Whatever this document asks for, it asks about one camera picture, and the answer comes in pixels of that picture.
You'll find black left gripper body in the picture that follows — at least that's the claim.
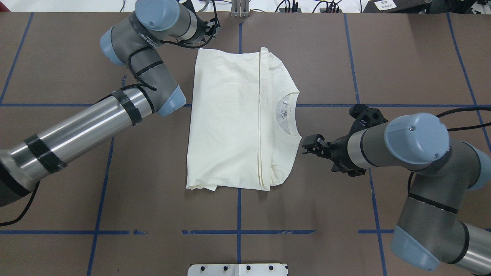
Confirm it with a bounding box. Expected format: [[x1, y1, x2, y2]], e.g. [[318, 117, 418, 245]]
[[194, 15, 215, 45]]

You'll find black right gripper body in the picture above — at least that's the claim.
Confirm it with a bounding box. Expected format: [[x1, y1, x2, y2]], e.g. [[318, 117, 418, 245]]
[[329, 133, 366, 177]]

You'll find cream long-sleeve cat shirt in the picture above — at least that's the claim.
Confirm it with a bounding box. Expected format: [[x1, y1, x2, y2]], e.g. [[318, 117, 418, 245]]
[[186, 47, 302, 191]]

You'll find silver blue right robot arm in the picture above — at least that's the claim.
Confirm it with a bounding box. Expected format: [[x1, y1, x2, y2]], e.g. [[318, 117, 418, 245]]
[[301, 108, 490, 276]]

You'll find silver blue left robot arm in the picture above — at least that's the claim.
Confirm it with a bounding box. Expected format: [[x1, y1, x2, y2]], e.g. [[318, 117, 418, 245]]
[[1, 0, 220, 207]]

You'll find aluminium frame post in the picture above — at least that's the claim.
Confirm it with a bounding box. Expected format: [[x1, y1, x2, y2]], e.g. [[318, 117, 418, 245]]
[[230, 0, 250, 18]]

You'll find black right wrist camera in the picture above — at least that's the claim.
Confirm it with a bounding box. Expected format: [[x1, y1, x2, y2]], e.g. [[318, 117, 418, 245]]
[[348, 104, 388, 135]]

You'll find white camera post base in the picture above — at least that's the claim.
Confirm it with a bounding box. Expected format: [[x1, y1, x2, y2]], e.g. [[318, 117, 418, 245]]
[[187, 263, 289, 276]]

